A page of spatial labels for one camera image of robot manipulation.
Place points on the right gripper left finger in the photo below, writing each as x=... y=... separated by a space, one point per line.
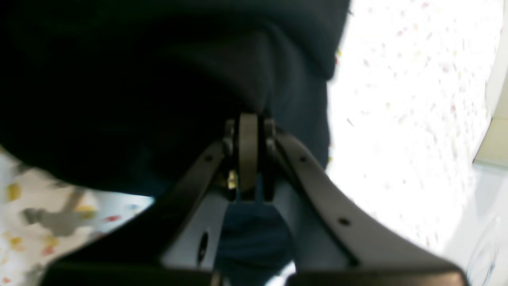
x=172 y=243

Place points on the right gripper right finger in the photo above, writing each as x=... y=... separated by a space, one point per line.
x=335 y=243

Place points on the black t-shirt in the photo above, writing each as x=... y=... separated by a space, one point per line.
x=106 y=104

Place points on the terrazzo patterned tablecloth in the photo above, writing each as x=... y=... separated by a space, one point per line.
x=406 y=116

